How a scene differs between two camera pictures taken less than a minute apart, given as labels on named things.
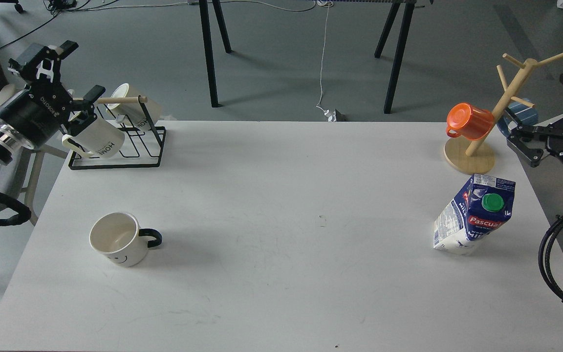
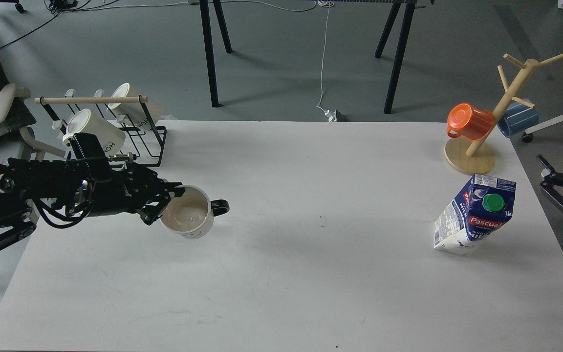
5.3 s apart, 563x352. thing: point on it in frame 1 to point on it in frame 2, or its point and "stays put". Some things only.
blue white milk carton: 483,205 stays put
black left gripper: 36,114 to 92,187
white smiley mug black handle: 117,236 to 190,214
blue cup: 522,114 stays put
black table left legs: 204,7 stays put
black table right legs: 408,15 stays put
